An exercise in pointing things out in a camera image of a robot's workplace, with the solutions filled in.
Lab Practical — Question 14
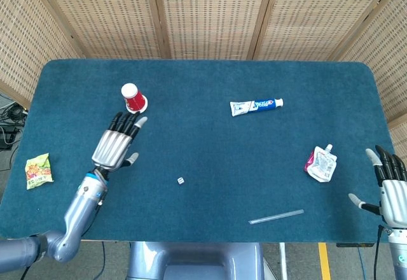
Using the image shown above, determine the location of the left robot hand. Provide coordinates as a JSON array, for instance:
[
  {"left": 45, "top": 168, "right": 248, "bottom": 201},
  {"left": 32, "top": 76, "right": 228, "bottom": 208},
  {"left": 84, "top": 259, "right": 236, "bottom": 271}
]
[{"left": 91, "top": 111, "right": 149, "bottom": 171}]

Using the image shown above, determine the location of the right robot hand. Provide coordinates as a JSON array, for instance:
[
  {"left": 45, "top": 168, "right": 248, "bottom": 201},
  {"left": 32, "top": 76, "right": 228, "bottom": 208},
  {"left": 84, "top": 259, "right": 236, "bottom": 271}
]
[{"left": 348, "top": 144, "right": 407, "bottom": 229}]

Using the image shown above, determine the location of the red paper cup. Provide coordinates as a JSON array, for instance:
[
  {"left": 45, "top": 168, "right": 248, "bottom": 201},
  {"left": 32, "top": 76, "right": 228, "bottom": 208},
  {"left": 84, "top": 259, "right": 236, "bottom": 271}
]
[{"left": 120, "top": 83, "right": 149, "bottom": 115}]

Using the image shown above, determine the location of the white spouted drink pouch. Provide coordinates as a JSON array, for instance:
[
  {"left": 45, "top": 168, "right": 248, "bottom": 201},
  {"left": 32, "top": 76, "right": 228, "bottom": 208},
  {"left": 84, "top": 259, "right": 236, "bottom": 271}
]
[{"left": 303, "top": 143, "right": 338, "bottom": 183}]

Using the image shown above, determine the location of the green snack packet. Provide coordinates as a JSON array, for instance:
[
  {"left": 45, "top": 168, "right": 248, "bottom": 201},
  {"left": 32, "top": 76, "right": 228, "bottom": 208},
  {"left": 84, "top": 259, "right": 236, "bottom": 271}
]
[{"left": 25, "top": 152, "right": 54, "bottom": 190}]

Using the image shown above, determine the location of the yellow floor tape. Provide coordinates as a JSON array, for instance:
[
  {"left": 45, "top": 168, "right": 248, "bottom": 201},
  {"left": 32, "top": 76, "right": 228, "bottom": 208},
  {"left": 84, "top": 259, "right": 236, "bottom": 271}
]
[{"left": 318, "top": 242, "right": 331, "bottom": 280}]

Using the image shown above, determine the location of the blue table mat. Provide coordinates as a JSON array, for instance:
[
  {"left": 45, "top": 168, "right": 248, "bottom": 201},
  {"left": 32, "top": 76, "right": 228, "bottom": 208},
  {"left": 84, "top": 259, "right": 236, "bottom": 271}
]
[{"left": 0, "top": 59, "right": 398, "bottom": 244}]

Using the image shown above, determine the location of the clear plastic straw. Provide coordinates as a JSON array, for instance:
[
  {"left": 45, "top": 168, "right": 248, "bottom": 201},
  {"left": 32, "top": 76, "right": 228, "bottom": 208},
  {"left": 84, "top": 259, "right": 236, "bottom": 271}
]
[{"left": 248, "top": 209, "right": 305, "bottom": 225}]

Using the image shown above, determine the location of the white table leg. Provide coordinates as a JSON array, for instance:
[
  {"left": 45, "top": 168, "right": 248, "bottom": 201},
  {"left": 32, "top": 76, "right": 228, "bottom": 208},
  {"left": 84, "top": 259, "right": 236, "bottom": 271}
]
[{"left": 279, "top": 242, "right": 288, "bottom": 280}]

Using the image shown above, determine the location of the blue white toothpaste tube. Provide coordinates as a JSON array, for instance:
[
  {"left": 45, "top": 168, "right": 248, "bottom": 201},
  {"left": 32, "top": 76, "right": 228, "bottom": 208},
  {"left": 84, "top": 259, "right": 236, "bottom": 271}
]
[{"left": 230, "top": 98, "right": 284, "bottom": 117}]

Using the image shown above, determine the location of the robot torso base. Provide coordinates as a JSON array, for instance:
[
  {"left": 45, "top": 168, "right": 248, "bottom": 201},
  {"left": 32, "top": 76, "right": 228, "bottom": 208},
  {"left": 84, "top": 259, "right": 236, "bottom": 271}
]
[{"left": 127, "top": 241, "right": 265, "bottom": 280}]

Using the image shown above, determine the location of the woven bamboo folding screen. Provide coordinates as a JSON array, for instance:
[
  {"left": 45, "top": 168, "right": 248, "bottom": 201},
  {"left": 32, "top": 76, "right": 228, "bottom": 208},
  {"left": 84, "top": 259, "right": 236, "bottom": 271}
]
[{"left": 0, "top": 0, "right": 407, "bottom": 163}]

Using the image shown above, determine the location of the black cables bundle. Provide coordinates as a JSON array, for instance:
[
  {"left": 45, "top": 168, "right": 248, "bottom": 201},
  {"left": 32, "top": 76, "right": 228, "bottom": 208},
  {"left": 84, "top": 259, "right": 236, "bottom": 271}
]
[{"left": 0, "top": 94, "right": 29, "bottom": 150}]

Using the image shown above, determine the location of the blue cable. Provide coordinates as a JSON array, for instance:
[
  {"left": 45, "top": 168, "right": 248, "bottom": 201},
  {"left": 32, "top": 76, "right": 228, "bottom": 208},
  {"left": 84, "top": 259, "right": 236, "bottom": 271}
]
[{"left": 94, "top": 241, "right": 106, "bottom": 280}]

